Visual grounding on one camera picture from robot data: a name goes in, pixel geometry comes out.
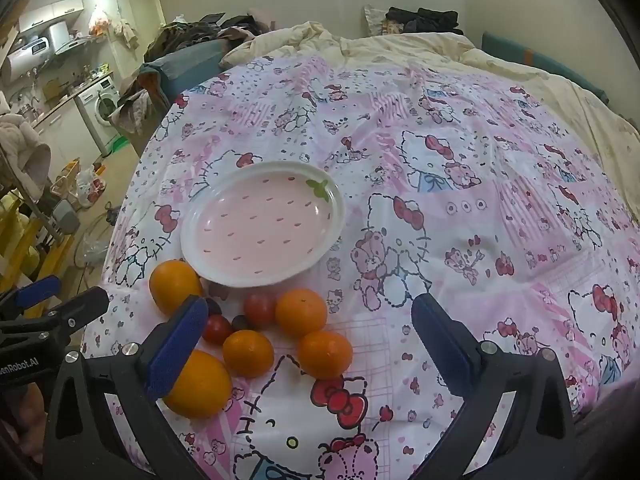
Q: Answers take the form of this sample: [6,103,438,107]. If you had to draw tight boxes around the pile of clothes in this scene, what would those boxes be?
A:
[145,10,281,61]

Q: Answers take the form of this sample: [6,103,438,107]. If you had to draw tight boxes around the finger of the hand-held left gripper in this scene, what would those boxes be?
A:
[0,275,62,318]
[30,286,111,335]

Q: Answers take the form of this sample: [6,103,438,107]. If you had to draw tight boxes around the teal bed frame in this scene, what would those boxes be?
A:
[140,31,611,106]

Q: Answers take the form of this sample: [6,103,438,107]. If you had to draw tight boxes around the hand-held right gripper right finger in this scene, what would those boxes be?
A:
[410,292,578,480]

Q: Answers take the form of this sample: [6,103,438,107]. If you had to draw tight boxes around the patterned pillow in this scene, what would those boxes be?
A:
[361,4,396,36]

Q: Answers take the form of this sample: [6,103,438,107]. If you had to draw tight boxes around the white wall cabinets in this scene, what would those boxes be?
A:
[17,0,86,33]

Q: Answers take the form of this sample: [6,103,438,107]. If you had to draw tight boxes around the hanging orange bag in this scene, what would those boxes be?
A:
[90,7,112,38]

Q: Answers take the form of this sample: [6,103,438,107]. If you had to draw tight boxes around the pink strawberry plate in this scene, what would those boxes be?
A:
[180,161,347,288]

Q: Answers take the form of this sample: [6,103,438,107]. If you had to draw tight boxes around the beige jacket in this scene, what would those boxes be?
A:
[0,112,53,201]

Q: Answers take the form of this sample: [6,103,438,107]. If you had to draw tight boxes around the person's left hand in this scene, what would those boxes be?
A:
[12,384,50,456]

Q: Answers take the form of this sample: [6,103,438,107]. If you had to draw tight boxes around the hanging beige cloth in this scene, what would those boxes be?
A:
[112,17,140,51]

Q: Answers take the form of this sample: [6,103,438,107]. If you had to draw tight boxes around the pink printed blanket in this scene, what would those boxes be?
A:
[80,52,640,480]

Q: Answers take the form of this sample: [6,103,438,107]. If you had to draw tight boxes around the dark folded clothes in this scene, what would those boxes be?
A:
[382,6,463,36]

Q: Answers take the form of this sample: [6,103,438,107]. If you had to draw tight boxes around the small red tomato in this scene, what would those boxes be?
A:
[201,314,233,346]

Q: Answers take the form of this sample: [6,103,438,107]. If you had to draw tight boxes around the white water heater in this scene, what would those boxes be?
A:
[0,35,51,86]

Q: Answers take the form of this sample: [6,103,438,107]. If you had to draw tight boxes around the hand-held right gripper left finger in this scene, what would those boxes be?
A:
[42,295,211,480]

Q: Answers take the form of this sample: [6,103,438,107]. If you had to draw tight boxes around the grey stool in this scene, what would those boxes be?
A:
[50,199,81,236]

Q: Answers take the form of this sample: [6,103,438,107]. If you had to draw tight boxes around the white plastic bag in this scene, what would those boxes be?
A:
[75,165,108,208]

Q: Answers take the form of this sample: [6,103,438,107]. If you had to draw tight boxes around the white washing machine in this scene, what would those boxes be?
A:
[75,76,123,156]

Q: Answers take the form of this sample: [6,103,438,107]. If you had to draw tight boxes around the large orange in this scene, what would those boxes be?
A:
[162,349,233,420]

